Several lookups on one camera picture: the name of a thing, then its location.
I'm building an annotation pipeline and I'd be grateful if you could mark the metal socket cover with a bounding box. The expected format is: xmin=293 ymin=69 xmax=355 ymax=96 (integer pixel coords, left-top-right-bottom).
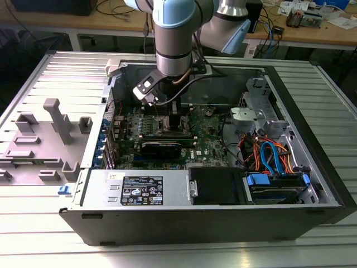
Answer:
xmin=181 ymin=107 xmax=201 ymax=132

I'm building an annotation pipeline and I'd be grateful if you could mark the green RAM stick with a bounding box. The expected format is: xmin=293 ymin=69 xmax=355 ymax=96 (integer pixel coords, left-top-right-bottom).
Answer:
xmin=141 ymin=137 xmax=196 ymax=146

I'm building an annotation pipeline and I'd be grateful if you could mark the black graphics card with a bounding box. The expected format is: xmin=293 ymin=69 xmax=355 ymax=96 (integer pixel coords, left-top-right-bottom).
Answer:
xmin=139 ymin=141 xmax=182 ymax=161

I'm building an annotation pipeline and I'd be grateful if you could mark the green motherboard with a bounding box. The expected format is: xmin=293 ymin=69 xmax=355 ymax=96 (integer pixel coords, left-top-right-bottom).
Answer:
xmin=110 ymin=104 xmax=238 ymax=171

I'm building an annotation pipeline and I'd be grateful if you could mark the silver metal drive cage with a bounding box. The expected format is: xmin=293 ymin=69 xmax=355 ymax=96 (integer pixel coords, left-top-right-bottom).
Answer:
xmin=229 ymin=77 xmax=292 ymax=140

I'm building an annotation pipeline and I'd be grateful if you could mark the black tower box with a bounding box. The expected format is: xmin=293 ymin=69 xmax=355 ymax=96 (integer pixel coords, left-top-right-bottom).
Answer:
xmin=247 ymin=0 xmax=263 ymax=34

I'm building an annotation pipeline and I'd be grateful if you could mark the hard disk in blue carrier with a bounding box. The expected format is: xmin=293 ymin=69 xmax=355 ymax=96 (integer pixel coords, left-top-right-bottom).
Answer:
xmin=245 ymin=171 xmax=311 ymax=204

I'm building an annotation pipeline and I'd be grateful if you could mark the silver power supply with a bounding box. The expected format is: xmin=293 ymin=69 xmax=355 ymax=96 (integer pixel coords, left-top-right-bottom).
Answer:
xmin=73 ymin=169 xmax=193 ymax=207

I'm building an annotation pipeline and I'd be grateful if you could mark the grey parts rack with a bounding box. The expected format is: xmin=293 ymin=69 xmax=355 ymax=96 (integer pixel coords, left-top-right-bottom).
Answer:
xmin=0 ymin=97 xmax=94 ymax=186

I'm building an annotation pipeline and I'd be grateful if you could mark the black PC case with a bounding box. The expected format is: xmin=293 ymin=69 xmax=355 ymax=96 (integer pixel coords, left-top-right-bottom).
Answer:
xmin=58 ymin=57 xmax=357 ymax=247

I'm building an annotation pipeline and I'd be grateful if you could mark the coil electronics device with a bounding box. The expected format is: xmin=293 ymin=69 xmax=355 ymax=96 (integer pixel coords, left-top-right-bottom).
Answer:
xmin=287 ymin=7 xmax=324 ymax=28

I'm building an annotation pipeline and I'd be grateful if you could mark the black monitor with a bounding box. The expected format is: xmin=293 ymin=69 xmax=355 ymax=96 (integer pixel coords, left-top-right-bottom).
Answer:
xmin=11 ymin=0 xmax=93 ymax=17

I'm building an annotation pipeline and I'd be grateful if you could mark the wooden desk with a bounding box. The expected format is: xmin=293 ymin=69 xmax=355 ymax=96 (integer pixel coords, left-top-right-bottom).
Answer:
xmin=0 ymin=0 xmax=357 ymax=47

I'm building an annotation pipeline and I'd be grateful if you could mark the white paper sheet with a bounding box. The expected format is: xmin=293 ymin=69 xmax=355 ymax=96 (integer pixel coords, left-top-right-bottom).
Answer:
xmin=326 ymin=15 xmax=357 ymax=30

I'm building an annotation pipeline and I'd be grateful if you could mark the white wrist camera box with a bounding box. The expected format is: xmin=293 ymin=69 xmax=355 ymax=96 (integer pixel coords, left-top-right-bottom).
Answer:
xmin=133 ymin=76 xmax=160 ymax=107

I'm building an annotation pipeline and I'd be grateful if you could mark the thin grey wire loop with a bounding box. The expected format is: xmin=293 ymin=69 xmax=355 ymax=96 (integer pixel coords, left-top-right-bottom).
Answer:
xmin=209 ymin=95 xmax=232 ymax=113

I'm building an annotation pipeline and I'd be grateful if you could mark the long black cable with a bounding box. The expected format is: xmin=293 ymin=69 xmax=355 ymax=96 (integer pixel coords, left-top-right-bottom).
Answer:
xmin=220 ymin=113 xmax=247 ymax=169

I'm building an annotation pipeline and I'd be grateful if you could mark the blue wire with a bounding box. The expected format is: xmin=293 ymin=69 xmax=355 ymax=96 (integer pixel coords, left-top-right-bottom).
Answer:
xmin=260 ymin=141 xmax=286 ymax=176

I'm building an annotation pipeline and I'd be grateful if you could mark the orange red wire bundle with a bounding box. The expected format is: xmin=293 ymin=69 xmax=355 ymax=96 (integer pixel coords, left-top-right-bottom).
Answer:
xmin=242 ymin=133 xmax=294 ymax=174

